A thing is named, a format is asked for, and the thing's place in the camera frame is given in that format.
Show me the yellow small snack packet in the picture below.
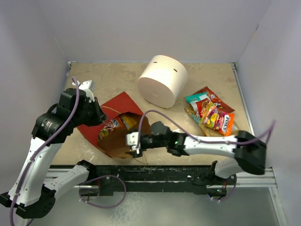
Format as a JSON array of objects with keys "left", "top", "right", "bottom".
[{"left": 119, "top": 113, "right": 137, "bottom": 130}]

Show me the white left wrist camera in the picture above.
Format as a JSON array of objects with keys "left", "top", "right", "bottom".
[{"left": 72, "top": 80, "right": 95, "bottom": 96}]

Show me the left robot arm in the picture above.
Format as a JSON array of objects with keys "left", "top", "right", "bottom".
[{"left": 0, "top": 88, "right": 107, "bottom": 219}]

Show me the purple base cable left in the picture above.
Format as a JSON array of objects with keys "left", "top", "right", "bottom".
[{"left": 79, "top": 174, "right": 127, "bottom": 209}]

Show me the skittles candy packet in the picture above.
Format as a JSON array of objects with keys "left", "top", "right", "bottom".
[{"left": 98, "top": 116, "right": 123, "bottom": 140}]

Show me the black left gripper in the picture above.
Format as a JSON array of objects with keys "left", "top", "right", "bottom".
[{"left": 72, "top": 97, "right": 108, "bottom": 128}]

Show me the orange pink fruits candy packet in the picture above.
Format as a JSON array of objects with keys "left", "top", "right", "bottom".
[{"left": 216, "top": 112, "right": 235, "bottom": 136}]

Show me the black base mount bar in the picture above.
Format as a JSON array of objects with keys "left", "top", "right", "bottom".
[{"left": 77, "top": 160, "right": 237, "bottom": 197}]

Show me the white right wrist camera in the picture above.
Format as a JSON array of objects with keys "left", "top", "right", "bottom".
[{"left": 125, "top": 132, "right": 140, "bottom": 151}]

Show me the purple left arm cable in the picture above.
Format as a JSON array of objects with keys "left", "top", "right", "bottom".
[{"left": 9, "top": 75, "right": 80, "bottom": 226}]

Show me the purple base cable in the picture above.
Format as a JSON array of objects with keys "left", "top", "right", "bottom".
[
  {"left": 79, "top": 174, "right": 127, "bottom": 209},
  {"left": 209, "top": 174, "right": 238, "bottom": 202}
]

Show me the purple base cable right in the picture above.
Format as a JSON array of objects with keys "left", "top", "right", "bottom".
[{"left": 209, "top": 174, "right": 238, "bottom": 202}]

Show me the white cylindrical bin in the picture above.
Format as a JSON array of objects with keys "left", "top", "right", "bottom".
[{"left": 137, "top": 55, "right": 188, "bottom": 108}]

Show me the tan snack bag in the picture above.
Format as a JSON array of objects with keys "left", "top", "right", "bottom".
[{"left": 184, "top": 105, "right": 239, "bottom": 137}]

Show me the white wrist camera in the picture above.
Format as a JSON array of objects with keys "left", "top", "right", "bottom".
[
  {"left": 72, "top": 80, "right": 95, "bottom": 96},
  {"left": 125, "top": 132, "right": 140, "bottom": 151}
]

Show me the red paper bag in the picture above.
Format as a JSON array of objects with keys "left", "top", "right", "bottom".
[{"left": 78, "top": 92, "right": 143, "bottom": 160}]

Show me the teal white snack packet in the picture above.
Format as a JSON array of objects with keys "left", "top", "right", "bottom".
[{"left": 185, "top": 92, "right": 209, "bottom": 124}]

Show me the colourful fruit candy packet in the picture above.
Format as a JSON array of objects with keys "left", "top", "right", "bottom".
[{"left": 201, "top": 105, "right": 224, "bottom": 130}]

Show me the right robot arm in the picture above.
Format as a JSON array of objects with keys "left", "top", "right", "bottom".
[{"left": 126, "top": 121, "right": 267, "bottom": 184}]

